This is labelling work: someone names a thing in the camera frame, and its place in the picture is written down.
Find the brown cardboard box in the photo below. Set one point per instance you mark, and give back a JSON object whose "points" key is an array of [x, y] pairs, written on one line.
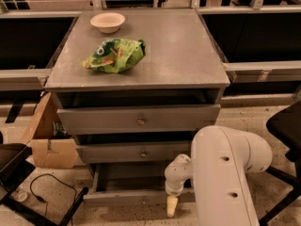
{"points": [[48, 150]]}

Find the grey middle drawer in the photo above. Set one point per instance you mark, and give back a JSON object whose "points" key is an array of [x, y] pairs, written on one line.
{"points": [[133, 152]]}

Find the grey top drawer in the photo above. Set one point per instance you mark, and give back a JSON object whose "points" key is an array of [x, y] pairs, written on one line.
{"points": [[134, 119]]}

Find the grey drawer cabinet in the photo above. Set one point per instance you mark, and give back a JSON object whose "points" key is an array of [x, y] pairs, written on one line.
{"points": [[167, 75]]}

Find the grey drawer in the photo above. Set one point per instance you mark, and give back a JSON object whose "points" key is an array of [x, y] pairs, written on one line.
{"points": [[133, 152], [136, 183], [134, 119]]}

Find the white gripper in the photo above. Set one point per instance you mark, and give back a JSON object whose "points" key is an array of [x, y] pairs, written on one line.
{"points": [[173, 190]]}

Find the grey bottom drawer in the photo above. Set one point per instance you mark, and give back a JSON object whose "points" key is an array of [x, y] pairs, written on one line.
{"points": [[136, 183]]}

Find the white paper bowl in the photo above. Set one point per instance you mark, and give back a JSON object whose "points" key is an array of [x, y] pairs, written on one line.
{"points": [[108, 22]]}

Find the green chip bag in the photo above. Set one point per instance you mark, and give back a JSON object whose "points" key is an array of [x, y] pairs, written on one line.
{"points": [[116, 56]]}

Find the grey metal railing frame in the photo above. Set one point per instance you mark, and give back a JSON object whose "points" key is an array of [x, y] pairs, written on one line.
{"points": [[271, 76]]}

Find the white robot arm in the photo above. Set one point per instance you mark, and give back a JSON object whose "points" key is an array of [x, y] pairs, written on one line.
{"points": [[217, 166]]}

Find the black chair left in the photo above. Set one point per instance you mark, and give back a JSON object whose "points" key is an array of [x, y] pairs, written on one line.
{"points": [[14, 169]]}

